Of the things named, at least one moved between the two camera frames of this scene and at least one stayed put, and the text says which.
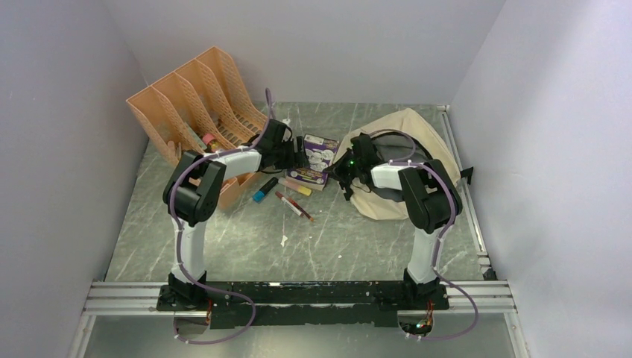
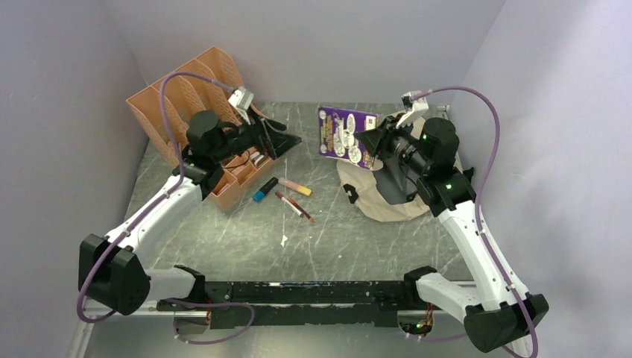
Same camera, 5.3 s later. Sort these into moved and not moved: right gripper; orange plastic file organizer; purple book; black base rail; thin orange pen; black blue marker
Moved: purple book; right gripper
Not moved: thin orange pen; black blue marker; black base rail; orange plastic file organizer
